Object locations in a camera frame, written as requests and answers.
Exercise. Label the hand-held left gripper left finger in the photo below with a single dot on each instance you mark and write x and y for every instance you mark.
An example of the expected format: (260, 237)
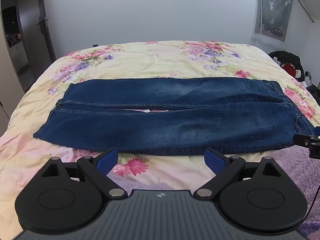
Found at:
(109, 159)

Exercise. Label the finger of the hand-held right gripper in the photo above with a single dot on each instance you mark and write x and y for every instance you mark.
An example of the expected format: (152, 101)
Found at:
(303, 140)

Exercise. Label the red cloth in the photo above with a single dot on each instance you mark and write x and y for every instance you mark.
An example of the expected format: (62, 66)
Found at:
(288, 68)

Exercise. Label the floral yellow blanket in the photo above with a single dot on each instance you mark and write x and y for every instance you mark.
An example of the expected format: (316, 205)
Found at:
(150, 60)

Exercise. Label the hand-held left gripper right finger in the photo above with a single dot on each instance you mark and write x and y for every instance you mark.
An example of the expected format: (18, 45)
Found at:
(212, 159)

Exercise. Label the grey printed curtain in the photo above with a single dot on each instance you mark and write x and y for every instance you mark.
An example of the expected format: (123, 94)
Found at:
(273, 10)

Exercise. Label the purple fluffy blanket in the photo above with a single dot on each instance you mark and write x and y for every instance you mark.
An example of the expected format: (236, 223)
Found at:
(297, 170)

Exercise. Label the blue denim pants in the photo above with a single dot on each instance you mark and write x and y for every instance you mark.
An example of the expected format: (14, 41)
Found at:
(175, 120)

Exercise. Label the dark wooden door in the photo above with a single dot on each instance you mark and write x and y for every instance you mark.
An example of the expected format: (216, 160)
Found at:
(46, 42)

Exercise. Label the black clothes pile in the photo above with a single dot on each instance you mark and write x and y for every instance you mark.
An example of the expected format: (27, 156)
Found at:
(291, 57)

